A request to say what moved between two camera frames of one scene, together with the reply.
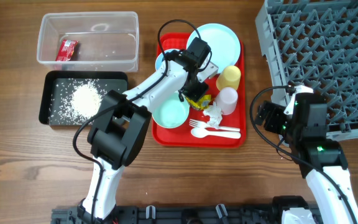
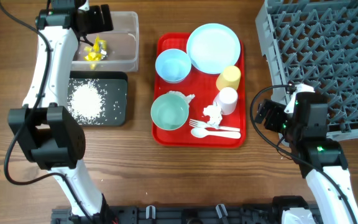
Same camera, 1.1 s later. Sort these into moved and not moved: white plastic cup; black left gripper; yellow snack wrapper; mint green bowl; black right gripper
Moved: yellow snack wrapper; black left gripper
Not moved: mint green bowl; black right gripper; white plastic cup
